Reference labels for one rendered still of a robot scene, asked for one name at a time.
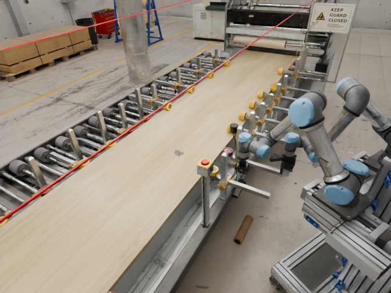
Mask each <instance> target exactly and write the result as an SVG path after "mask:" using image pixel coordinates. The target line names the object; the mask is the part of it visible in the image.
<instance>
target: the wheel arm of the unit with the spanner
mask: <svg viewBox="0 0 391 293"><path fill-rule="evenodd" d="M228 159H229V160H232V161H234V160H235V156H234V155H232V156H228ZM246 161H247V162H248V165H249V166H251V167H254V168H257V169H260V170H263V171H267V172H270V173H273V174H276V175H280V170H279V169H276V168H273V167H269V166H266V165H262V164H260V163H257V162H253V161H250V160H246Z"/></svg>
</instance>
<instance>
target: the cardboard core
mask: <svg viewBox="0 0 391 293"><path fill-rule="evenodd" d="M252 222H253V217H252V216H250V215H246V216H245V218H244V220H243V222H242V224H241V226H240V228H239V230H238V232H237V234H236V235H235V237H234V239H233V241H234V242H235V243H236V244H237V245H241V244H242V242H243V240H244V238H245V236H246V234H247V232H248V229H249V228H250V226H251V223H252Z"/></svg>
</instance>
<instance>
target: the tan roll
mask: <svg viewBox="0 0 391 293"><path fill-rule="evenodd" d="M258 38H259V37H251V36H245V35H235V36H234V38H232V37H229V40H233V42H234V43H235V44H246V45H250V44H251V43H252V42H254V41H255V40H257V39H258ZM252 45H255V46H261V47H271V48H282V49H285V48H286V46H290V47H301V48H303V46H304V45H299V44H288V43H286V40H281V39H274V38H262V37H261V38H260V39H259V40H257V41H256V42H255V43H253V44H252Z"/></svg>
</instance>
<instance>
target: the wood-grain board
mask: <svg viewBox="0 0 391 293"><path fill-rule="evenodd" d="M295 61H296V59H295V58H286V57H281V56H272V55H263V54H258V53H249V52H243V53H241V54H240V55H239V56H237V57H236V58H234V59H233V60H231V61H230V65H229V66H224V67H222V68H220V69H219V70H218V71H216V72H215V73H214V77H213V78H206V79H205V80H204V81H203V82H201V83H199V85H197V86H196V87H195V91H194V92H193V93H190V92H187V93H186V94H184V95H183V96H182V97H180V98H179V99H178V100H176V101H175V102H174V103H172V108H171V110H165V109H164V110H162V111H161V112H159V113H158V114H157V115H155V116H154V117H153V118H151V119H150V120H149V121H147V122H146V123H144V124H143V125H142V126H140V127H139V128H138V129H136V130H134V131H133V132H132V133H130V134H129V135H128V136H127V137H125V138H124V139H122V140H121V141H119V142H118V143H117V144H115V145H114V146H113V147H111V148H109V149H108V150H107V151H106V152H104V153H103V154H102V155H100V156H99V157H97V158H96V159H94V160H93V161H92V162H90V163H89V164H88V165H86V166H85V167H83V168H82V169H81V170H79V171H78V172H77V173H75V174H74V175H72V176H71V177H69V178H68V179H67V180H65V181H64V182H63V183H61V184H60V185H58V186H57V187H56V188H54V189H53V190H52V191H50V192H49V193H47V194H46V195H44V196H43V197H42V198H40V199H39V200H38V201H37V202H35V203H33V204H32V205H31V206H29V207H28V208H27V209H25V210H24V211H22V212H21V213H20V214H18V215H17V216H16V217H14V218H13V219H12V220H10V221H9V222H7V223H6V224H4V225H3V226H2V227H0V293H107V292H109V291H112V290H113V289H114V287H115V286H116V285H117V283H118V282H119V281H120V280H121V278H122V277H123V276H124V275H125V274H126V272H127V271H128V270H129V269H130V267H131V266H132V265H133V263H134V262H135V261H136V260H137V258H138V257H139V256H140V255H141V254H142V252H143V251H144V250H145V249H146V247H147V246H148V245H149V244H150V242H151V241H152V240H153V239H154V237H155V236H156V235H157V234H158V233H159V231H160V230H161V228H162V227H163V226H164V225H165V224H166V222H167V221H168V220H169V219H170V217H171V216H172V215H173V214H174V213H175V211H176V210H177V209H178V207H179V206H180V205H181V204H182V202H183V201H184V200H185V199H186V198H187V196H188V195H189V193H191V191H192V190H193V189H194V187H195V186H196V185H197V184H198V182H199V181H200V180H201V175H199V174H197V163H198V162H199V161H200V160H201V159H202V158H206V159H209V160H213V161H214V163H215V161H216V160H217V159H218V158H219V157H220V155H221V154H222V151H223V148H226V147H227V146H228V145H229V144H230V143H231V141H232V140H233V139H234V137H233V134H232V133H228V132H227V127H228V124H229V123H237V124H238V125H239V126H242V127H243V126H244V125H245V124H246V123H247V122H248V120H249V119H245V120H240V119H239V112H240V111H241V110H242V111H245V112H247V114H250V113H251V111H256V110H257V109H258V107H255V109H252V108H249V107H248V103H249V101H250V100H255V101H257V102H258V103H261V102H263V101H264V100H265V99H266V97H263V98H262V99H261V98H257V94H258V91H259V90H261V91H265V93H269V94H270V93H271V89H270V87H271V85H273V84H274V83H275V82H277V83H278V82H280V80H281V79H282V78H283V76H284V75H285V73H283V74H282V75H281V74H278V69H279V68H284V70H288V69H289V68H290V67H292V65H293V62H295ZM175 150H179V151H182V152H183V155H181V156H180V157H178V156H176V154H175V153H174V152H175Z"/></svg>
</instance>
